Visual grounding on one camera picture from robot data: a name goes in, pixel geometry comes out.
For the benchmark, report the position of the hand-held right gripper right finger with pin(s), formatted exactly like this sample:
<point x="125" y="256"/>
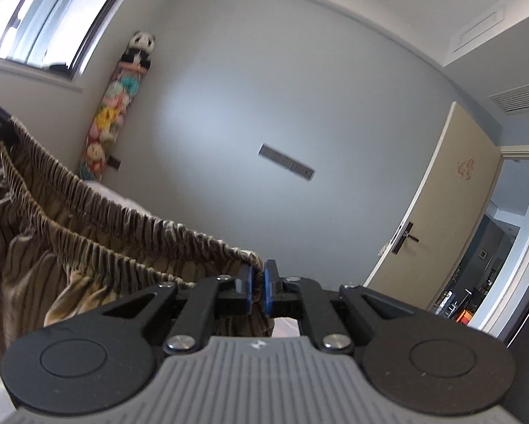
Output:
<point x="268" y="288"/>

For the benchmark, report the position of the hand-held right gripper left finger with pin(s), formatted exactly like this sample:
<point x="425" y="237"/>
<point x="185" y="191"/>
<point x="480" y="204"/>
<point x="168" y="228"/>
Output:
<point x="248" y="289"/>

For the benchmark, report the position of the tan striped pants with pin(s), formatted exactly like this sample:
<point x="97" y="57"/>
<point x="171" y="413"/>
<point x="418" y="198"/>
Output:
<point x="70" y="229"/>

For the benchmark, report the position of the hanging column of plush toys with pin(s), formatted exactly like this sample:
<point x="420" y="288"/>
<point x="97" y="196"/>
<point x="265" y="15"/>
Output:
<point x="109" y="115"/>

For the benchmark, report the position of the window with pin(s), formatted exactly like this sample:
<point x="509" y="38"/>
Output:
<point x="56" y="13"/>

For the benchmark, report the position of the panda plush toy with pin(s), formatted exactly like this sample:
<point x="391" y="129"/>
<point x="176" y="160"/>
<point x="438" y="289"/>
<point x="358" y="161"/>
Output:
<point x="141" y="44"/>

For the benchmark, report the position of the beige door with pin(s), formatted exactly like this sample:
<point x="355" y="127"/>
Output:
<point x="441" y="212"/>

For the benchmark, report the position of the ceiling air vent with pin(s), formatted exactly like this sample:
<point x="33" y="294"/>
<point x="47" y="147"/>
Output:
<point x="520" y="96"/>

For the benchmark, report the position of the ceiling access panel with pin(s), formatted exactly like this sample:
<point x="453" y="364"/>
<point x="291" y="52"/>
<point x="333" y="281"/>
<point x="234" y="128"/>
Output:
<point x="476" y="33"/>

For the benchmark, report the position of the dark wall outlet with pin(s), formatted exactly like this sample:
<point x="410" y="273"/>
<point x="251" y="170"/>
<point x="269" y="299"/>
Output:
<point x="115" y="163"/>

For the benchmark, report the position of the grey wall switch panel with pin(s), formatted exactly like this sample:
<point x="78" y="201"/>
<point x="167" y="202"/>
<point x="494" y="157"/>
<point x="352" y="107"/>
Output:
<point x="286" y="161"/>

